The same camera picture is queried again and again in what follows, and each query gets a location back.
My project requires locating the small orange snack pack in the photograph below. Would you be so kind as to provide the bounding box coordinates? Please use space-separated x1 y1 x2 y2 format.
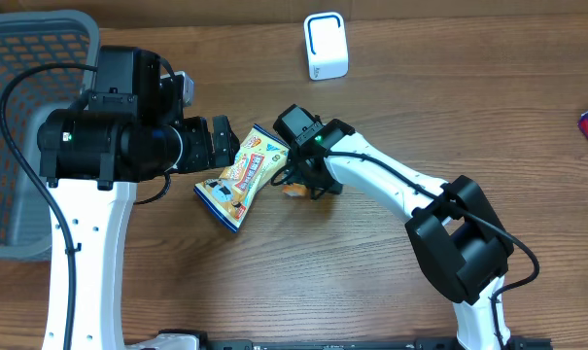
282 183 308 197

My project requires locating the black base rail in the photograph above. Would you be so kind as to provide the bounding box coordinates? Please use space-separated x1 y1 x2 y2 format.
156 330 555 350

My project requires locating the white barcode scanner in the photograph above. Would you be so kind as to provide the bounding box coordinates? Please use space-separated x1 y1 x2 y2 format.
303 12 349 81

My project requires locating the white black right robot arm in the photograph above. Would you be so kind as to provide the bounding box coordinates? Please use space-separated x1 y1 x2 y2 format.
272 105 513 349

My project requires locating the yellow blue snack bag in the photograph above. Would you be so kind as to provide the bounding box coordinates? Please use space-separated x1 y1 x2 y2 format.
193 124 289 233

